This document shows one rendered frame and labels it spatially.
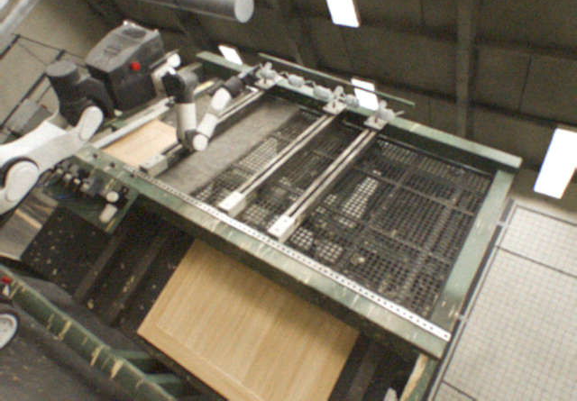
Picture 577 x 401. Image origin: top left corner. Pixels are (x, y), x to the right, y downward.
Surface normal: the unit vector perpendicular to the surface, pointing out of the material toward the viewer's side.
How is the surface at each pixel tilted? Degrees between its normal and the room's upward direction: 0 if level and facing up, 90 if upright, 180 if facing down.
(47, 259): 90
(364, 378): 90
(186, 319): 90
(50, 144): 90
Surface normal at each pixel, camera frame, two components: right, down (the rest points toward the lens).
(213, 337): -0.24, -0.39
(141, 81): 0.72, 0.50
